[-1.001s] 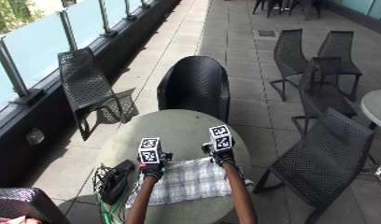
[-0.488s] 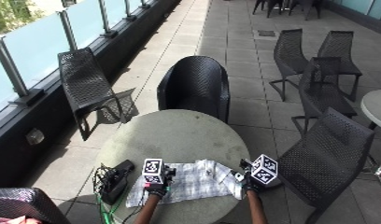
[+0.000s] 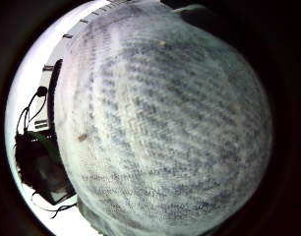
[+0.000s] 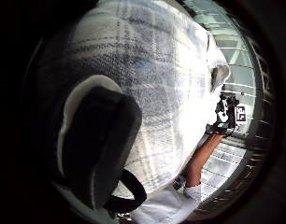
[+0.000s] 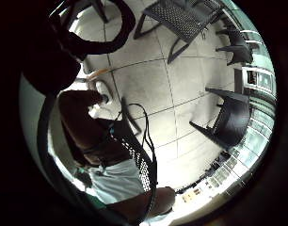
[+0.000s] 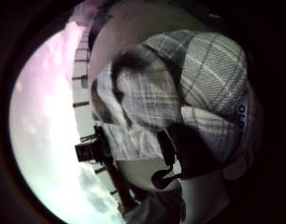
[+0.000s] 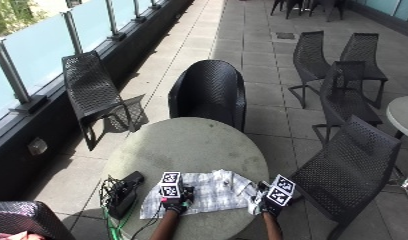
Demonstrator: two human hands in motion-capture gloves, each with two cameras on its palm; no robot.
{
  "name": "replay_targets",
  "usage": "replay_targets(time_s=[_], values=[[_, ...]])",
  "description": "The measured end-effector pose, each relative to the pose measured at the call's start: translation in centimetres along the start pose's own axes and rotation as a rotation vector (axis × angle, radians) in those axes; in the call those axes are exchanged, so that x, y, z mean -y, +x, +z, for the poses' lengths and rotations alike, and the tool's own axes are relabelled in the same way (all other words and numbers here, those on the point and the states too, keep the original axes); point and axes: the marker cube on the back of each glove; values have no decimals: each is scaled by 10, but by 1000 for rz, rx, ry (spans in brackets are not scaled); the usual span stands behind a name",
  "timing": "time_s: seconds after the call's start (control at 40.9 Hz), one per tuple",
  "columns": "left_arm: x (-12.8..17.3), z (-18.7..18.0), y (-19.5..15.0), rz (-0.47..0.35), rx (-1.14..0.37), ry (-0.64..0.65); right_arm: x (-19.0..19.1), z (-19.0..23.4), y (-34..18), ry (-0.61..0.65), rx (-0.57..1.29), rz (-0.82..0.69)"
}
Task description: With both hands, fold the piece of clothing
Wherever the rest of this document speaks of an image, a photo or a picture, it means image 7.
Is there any frosted glass railing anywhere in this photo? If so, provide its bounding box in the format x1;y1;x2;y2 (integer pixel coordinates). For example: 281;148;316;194
0;0;169;126

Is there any black perforated chair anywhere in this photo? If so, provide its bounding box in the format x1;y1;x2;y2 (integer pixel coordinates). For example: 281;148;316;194
288;114;402;240
312;60;383;145
338;32;390;110
60;50;146;152
286;30;332;110

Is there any person's left hand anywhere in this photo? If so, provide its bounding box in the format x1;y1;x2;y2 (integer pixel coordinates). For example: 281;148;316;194
160;185;197;215

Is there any dark wicker chair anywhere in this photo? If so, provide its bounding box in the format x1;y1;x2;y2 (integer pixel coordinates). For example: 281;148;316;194
0;200;77;240

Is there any green cable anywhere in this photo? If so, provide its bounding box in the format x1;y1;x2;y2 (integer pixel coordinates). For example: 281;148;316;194
100;199;140;240

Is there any person's right hand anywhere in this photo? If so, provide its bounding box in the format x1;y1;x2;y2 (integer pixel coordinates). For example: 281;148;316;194
254;180;292;218

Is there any white grey plaid cloth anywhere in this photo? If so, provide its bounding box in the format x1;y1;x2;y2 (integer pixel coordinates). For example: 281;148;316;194
138;169;261;220

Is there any black woven armchair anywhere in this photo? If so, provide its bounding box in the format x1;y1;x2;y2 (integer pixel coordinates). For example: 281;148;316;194
166;59;248;133

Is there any white marker cube left glove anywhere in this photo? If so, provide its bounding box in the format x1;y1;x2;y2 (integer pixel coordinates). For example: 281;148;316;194
157;171;184;200

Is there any white marker cube right glove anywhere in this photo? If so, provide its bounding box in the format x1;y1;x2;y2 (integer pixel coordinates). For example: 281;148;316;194
265;173;298;207

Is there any thin black cable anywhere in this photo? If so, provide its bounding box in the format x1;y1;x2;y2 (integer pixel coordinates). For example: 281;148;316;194
129;201;166;240

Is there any black device box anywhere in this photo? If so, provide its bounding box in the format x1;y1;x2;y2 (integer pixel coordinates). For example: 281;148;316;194
107;170;145;221

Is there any metal railing post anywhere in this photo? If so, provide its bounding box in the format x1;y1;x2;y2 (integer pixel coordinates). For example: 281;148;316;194
61;11;85;56
104;0;127;42
132;0;148;23
0;41;48;114

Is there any pink cloth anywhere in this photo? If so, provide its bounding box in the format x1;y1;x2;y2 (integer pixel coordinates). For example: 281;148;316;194
0;231;45;240

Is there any white marker cube glove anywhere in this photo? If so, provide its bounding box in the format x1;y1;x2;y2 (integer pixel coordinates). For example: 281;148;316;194
157;171;184;200
265;173;298;207

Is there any white round side table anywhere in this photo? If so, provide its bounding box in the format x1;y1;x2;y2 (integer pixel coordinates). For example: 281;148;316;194
385;95;408;142

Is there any grey wall light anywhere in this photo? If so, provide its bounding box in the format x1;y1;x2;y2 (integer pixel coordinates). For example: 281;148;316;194
27;136;49;157

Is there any floor drain cover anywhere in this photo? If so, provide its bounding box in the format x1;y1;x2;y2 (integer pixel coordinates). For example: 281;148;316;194
274;31;297;41

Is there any group of black chairs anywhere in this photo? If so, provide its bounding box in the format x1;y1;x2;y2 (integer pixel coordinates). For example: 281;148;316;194
269;0;348;23

